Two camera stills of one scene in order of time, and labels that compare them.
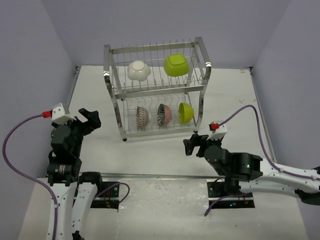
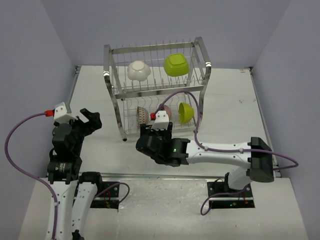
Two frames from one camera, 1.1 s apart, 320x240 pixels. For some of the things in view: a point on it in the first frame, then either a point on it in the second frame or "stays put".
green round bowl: [186, 112] stays put
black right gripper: [196, 140] to [147, 129]
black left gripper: [93, 121] stays put
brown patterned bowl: [142, 117] stays put
